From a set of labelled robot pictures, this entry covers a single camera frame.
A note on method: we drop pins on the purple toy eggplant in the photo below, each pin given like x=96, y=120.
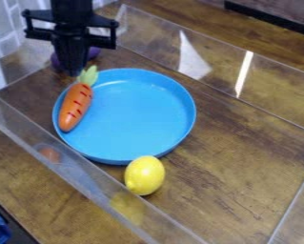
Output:
x=92, y=55

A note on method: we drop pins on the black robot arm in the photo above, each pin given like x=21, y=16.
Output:
x=81, y=6

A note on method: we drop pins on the yellow toy lemon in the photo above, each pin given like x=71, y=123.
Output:
x=144, y=175

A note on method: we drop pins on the orange toy carrot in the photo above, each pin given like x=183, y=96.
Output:
x=77, y=100

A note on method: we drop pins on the blue round plate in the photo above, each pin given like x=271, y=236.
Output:
x=141, y=114

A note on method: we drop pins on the clear acrylic enclosure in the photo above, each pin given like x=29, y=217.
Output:
x=233, y=188

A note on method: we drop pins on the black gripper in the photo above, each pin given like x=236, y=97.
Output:
x=71, y=26

